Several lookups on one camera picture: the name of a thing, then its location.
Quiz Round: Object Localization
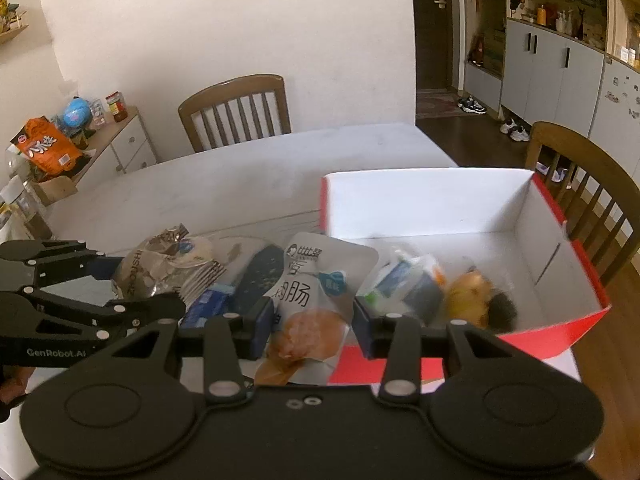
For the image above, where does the wooden wall shelf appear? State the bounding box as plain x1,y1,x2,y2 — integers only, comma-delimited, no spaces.
0,22,31,46

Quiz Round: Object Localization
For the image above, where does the patterned doormat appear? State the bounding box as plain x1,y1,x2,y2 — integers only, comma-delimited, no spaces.
417,92,463,119

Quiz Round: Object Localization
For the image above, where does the grey wooden wall cabinet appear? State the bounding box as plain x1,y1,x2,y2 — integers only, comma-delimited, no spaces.
462,0,640,156

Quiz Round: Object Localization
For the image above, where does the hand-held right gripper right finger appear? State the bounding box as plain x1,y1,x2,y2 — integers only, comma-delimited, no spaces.
352,299,511,403

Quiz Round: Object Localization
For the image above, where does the large cardboard box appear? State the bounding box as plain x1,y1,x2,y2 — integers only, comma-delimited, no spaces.
482,30,506,76

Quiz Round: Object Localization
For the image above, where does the clear bottle with white cap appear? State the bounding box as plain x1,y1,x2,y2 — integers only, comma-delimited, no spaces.
0,176,53,241

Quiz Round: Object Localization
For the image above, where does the small brown cardboard box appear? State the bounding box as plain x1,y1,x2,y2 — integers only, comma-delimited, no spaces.
35,175,78,206

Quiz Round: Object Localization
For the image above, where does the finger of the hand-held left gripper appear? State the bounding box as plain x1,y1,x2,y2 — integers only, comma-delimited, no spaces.
0,239,126,291
0,290,186,342

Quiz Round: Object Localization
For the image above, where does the navy gold-flecked fan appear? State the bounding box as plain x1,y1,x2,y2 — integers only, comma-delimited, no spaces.
232,244,287,313

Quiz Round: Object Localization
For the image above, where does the round glass turntable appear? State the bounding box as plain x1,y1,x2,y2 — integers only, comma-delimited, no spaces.
47,210,331,386

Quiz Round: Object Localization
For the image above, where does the white sausage packet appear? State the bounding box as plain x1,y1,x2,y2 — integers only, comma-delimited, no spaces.
255,232,379,386

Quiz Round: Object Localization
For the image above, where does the white marble desktop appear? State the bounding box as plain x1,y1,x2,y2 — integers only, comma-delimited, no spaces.
0,122,581,396

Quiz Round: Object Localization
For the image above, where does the white side cabinet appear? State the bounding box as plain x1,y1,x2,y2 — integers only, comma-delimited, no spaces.
37,107,158,196

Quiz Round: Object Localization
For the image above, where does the brown wooden chair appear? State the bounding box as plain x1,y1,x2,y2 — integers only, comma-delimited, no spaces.
525,121,640,288
178,75,292,153

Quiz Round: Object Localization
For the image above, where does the dark entrance door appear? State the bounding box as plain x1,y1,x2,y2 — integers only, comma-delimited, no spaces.
410,0,468,92

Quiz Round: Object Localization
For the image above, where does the yellow pastry packet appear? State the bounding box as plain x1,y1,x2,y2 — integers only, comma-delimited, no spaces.
445,269,496,328

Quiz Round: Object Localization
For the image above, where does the white slipper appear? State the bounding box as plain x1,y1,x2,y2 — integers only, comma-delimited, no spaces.
536,161,568,183

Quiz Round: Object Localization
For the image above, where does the red cardboard box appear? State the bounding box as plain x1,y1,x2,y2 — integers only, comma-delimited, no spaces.
320,169,612,386

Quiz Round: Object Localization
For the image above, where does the orange snack bag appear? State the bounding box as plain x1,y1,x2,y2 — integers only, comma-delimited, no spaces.
12,117,85,181

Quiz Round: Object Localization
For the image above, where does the red-lid jar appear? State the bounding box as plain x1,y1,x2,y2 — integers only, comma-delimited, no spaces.
105,91,128,122

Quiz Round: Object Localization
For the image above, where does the blue white small packet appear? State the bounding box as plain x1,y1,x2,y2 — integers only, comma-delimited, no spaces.
179,285,236,330

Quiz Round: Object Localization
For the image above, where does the person's left hand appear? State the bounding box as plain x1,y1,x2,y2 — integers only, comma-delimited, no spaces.
0,366,34,406

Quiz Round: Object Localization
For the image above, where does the brown silver snack bag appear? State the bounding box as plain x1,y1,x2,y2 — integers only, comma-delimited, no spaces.
111,227,228,306

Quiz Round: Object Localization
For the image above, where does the black bundle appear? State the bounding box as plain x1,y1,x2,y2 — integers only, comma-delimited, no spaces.
487,290,518,331

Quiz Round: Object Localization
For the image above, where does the white green snack packet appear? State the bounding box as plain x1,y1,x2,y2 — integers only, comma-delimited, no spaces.
360,250,447,323

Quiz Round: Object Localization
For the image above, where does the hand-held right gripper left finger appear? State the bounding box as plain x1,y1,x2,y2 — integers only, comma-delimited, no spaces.
112,302,273,403

